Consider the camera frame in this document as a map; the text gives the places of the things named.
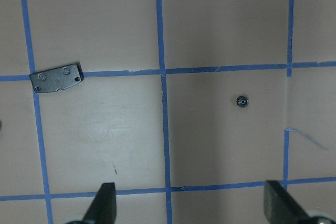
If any black brake pad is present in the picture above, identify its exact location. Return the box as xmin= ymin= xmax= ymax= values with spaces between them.
xmin=29 ymin=63 xmax=83 ymax=93

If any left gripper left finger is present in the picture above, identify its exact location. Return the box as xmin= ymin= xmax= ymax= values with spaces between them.
xmin=81 ymin=183 xmax=117 ymax=224

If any black bearing gear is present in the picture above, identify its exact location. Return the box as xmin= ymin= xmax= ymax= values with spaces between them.
xmin=236 ymin=95 xmax=249 ymax=108

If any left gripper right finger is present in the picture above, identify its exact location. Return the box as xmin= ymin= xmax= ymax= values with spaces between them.
xmin=264 ymin=180 xmax=310 ymax=223

